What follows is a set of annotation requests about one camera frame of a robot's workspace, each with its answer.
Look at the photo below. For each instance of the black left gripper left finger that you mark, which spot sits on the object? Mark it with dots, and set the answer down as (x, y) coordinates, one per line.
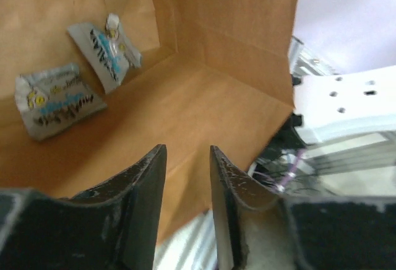
(112, 225)

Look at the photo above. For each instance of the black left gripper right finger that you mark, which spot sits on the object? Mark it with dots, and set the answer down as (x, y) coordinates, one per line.
(257, 229)

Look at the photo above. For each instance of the red brown paper bag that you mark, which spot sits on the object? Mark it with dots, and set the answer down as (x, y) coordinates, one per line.
(215, 72)

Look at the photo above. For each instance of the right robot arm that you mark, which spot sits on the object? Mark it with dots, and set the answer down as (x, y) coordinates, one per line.
(339, 106)

